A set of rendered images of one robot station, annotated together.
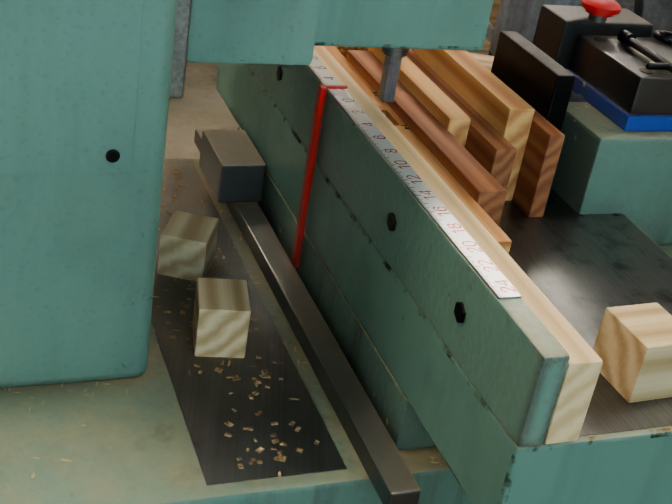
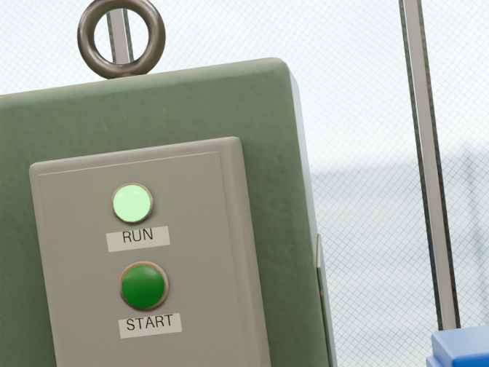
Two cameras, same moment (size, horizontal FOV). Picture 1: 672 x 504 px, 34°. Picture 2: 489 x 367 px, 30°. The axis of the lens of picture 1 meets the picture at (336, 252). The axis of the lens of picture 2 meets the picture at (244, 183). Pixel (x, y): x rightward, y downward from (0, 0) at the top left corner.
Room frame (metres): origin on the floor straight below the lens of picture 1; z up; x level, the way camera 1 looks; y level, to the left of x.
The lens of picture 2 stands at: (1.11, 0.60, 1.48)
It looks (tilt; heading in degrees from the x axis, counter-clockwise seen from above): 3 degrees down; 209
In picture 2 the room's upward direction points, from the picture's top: 8 degrees counter-clockwise
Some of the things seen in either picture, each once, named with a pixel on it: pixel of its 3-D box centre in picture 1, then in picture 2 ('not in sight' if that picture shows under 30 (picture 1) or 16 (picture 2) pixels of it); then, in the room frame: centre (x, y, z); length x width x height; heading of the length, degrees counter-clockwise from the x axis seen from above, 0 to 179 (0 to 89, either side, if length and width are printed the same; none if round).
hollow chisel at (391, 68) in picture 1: (391, 66); not in sight; (0.74, -0.02, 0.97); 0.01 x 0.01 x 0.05; 24
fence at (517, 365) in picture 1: (338, 138); not in sight; (0.71, 0.01, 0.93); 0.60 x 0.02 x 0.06; 24
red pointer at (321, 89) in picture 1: (318, 179); not in sight; (0.72, 0.02, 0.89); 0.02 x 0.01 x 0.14; 114
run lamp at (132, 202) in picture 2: not in sight; (131, 203); (0.77, 0.35, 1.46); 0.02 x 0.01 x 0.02; 114
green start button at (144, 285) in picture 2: not in sight; (142, 286); (0.77, 0.35, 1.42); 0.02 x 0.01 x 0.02; 114
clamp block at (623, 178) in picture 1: (612, 152); not in sight; (0.80, -0.20, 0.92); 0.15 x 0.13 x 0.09; 24
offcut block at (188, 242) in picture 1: (188, 246); not in sight; (0.71, 0.11, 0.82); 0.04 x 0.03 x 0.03; 178
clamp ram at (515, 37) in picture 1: (557, 110); not in sight; (0.78, -0.14, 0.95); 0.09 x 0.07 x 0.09; 24
